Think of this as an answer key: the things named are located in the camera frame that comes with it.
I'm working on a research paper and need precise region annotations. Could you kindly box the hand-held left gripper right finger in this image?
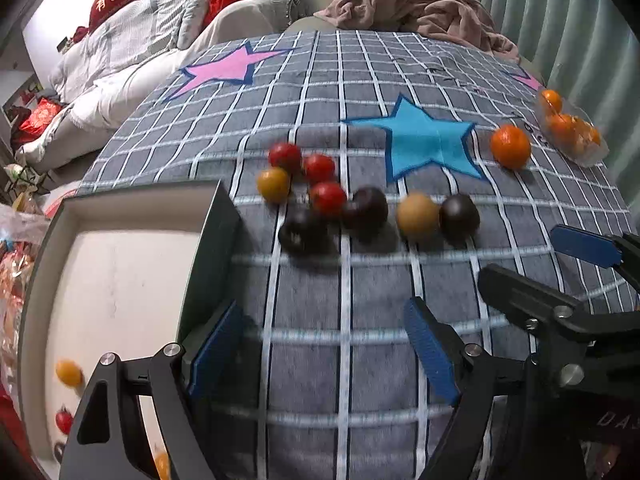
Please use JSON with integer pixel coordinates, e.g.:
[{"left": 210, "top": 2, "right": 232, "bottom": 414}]
[{"left": 404, "top": 296, "right": 531, "bottom": 480}]

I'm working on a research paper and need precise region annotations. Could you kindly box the dark box with white inside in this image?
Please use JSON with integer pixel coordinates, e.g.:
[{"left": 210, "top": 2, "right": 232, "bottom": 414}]
[{"left": 17, "top": 180, "right": 243, "bottom": 480}]

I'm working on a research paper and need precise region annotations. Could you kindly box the tan cherry tomato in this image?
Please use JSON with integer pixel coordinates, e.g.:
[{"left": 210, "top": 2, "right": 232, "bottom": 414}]
[{"left": 396, "top": 192, "right": 441, "bottom": 238}]

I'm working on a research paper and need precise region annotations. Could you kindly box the pale green curtain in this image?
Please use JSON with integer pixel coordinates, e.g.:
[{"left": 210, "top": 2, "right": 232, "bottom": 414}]
[{"left": 447, "top": 0, "right": 640, "bottom": 201}]

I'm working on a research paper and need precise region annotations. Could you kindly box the grey striped quilt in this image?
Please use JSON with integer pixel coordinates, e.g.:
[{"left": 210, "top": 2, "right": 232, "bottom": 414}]
[{"left": 47, "top": 0, "right": 301, "bottom": 106}]

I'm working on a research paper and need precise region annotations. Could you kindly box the pink blanket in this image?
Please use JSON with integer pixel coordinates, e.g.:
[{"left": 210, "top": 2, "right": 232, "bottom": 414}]
[{"left": 314, "top": 0, "right": 521, "bottom": 63}]

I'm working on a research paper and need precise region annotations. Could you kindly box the clear plastic bag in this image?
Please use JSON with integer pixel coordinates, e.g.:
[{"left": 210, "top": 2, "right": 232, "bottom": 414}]
[{"left": 0, "top": 202, "right": 51, "bottom": 411}]

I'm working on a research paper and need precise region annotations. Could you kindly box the plastic bag of tangerines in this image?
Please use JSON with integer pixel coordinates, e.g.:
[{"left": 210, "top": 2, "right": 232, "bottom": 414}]
[{"left": 537, "top": 87, "right": 610, "bottom": 168}]

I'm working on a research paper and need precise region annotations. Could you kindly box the grey checked star tablecloth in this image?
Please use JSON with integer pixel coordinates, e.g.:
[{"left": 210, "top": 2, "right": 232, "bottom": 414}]
[{"left": 75, "top": 30, "right": 640, "bottom": 480}]

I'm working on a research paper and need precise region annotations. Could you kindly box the red embroidered cushion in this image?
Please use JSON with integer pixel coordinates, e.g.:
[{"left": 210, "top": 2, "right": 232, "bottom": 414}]
[{"left": 20, "top": 100, "right": 68, "bottom": 136}]

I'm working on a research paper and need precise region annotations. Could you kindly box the white sofa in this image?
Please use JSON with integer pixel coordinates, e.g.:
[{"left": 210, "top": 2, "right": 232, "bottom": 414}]
[{"left": 15, "top": 0, "right": 281, "bottom": 171}]

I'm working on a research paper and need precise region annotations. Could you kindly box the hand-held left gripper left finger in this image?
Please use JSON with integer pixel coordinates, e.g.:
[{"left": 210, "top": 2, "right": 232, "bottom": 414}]
[{"left": 59, "top": 299, "right": 246, "bottom": 480}]

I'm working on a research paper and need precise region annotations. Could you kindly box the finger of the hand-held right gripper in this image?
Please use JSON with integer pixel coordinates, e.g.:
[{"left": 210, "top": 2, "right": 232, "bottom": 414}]
[
  {"left": 477, "top": 264, "right": 601, "bottom": 344},
  {"left": 550, "top": 225, "right": 640, "bottom": 292}
]

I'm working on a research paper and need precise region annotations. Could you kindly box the yellow cherry tomato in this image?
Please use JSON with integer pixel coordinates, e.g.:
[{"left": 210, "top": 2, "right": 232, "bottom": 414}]
[
  {"left": 257, "top": 167, "right": 292, "bottom": 203},
  {"left": 55, "top": 359, "right": 84, "bottom": 387}
]

